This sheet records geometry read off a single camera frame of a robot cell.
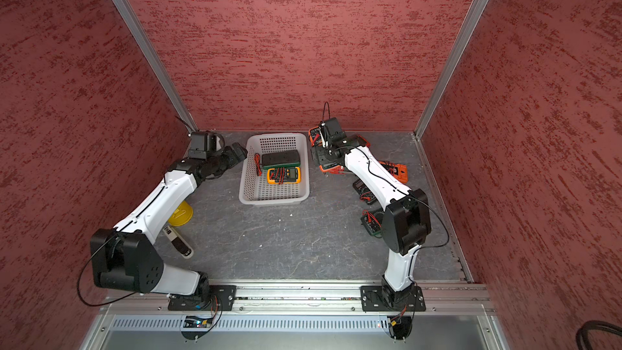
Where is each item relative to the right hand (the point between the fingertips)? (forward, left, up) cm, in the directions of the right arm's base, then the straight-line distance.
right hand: (326, 157), depth 88 cm
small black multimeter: (-7, -16, -15) cm, 23 cm away
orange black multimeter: (+4, +4, +7) cm, 9 cm away
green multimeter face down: (+11, +19, -14) cm, 26 cm away
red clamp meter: (-6, -4, 0) cm, 7 cm away
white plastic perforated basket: (-3, +30, -17) cm, 35 cm away
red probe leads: (+9, +30, -13) cm, 34 cm away
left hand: (-2, +32, +2) cm, 32 cm away
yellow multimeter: (0, +19, -12) cm, 22 cm away
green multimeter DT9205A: (-20, -17, -15) cm, 30 cm away
